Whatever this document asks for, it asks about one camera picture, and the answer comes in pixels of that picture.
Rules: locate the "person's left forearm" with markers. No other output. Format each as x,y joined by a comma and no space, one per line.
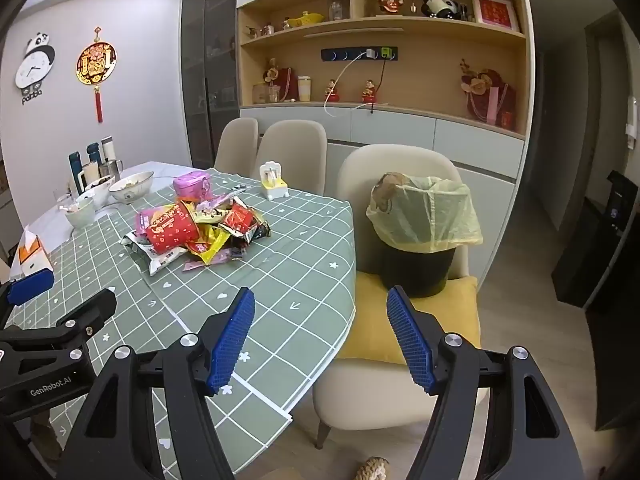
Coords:
46,430

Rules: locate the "clear glass cup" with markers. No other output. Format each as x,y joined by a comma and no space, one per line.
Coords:
274,95

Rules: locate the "beige dining chair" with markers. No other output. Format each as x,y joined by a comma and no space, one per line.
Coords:
360,175
240,145
295,155

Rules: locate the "red paper noodle cup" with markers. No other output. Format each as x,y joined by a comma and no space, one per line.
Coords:
172,232

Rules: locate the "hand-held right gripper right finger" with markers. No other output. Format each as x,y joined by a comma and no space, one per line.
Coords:
407,340

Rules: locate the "small red box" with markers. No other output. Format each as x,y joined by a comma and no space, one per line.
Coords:
506,119

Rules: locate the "black bin with yellow bag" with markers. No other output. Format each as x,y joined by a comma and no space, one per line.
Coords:
425,210

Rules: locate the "fortune god figurine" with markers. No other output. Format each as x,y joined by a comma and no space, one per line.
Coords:
390,2

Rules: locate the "white bowl with dark food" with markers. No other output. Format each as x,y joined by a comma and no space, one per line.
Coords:
100,195

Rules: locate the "woven slipper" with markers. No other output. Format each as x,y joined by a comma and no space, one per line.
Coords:
372,469

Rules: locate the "cream yellow tumbler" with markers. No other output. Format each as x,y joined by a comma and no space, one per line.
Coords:
304,89

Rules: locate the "crumpled brown paper bag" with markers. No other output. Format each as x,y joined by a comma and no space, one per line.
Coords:
387,187

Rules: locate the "yellow seat cushion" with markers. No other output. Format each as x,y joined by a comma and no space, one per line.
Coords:
370,320

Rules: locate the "clear glass jar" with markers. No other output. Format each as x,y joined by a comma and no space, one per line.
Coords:
259,94

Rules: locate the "white yellow toothpick dispenser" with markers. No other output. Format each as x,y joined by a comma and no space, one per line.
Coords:
273,187

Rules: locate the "small drinking glass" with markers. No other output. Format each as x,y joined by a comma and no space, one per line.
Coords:
66,202

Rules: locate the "steel mug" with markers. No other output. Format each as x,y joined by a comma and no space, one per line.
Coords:
112,167

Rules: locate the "large red gift bag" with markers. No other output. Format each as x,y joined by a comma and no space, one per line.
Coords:
482,95

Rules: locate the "white bottle with black cap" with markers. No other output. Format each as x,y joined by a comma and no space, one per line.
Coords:
109,150

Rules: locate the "red gold wall ornament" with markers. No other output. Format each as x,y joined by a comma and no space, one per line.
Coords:
96,67

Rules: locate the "panda bottle holder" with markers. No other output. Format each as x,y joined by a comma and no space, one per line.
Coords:
452,9

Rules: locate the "small red gift bag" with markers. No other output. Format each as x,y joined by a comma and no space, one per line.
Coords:
285,82

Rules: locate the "black floor appliance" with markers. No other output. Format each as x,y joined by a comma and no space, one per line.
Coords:
580,255

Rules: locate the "tall pink box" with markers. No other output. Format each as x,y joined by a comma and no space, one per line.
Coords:
494,105

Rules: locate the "dark blue thermos bottle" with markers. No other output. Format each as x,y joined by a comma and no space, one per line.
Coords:
93,152

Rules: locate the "pink tin box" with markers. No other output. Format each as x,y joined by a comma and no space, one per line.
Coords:
190,185

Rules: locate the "glass storage jar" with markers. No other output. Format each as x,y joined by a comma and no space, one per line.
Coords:
338,9

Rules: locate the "orange white tissue box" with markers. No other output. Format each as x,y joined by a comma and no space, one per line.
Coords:
30,255

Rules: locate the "red framed picture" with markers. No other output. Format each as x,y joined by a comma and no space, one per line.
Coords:
495,12

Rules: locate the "grey sideboard cabinet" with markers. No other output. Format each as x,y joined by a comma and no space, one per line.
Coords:
400,127

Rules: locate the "teal thermos bottle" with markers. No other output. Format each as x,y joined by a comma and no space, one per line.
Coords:
75,165

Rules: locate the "dark glass cabinet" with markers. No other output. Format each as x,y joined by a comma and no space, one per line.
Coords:
200,35

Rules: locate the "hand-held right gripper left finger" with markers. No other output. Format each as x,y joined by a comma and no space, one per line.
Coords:
232,340

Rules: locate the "panda wall clock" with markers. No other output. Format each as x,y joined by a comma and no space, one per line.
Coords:
32,67

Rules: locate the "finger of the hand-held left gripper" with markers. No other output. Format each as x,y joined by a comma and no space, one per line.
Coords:
30,285
95,307

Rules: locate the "yellow ceramic dish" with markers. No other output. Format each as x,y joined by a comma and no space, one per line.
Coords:
305,20

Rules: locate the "wooden wall shelf unit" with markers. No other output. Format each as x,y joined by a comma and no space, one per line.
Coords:
425,85

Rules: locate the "large patterned bowl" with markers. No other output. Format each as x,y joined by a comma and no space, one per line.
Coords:
131,190

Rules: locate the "black power strip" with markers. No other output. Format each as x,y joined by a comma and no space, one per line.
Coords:
345,55

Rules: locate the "black trash bin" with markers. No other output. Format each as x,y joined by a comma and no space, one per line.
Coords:
415,270

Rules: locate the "small red gold figurine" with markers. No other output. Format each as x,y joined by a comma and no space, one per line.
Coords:
369,92
331,92

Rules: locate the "pile of snack wrappers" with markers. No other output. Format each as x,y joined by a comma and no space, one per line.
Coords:
235,220

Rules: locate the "white mug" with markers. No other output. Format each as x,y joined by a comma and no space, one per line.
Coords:
91,172

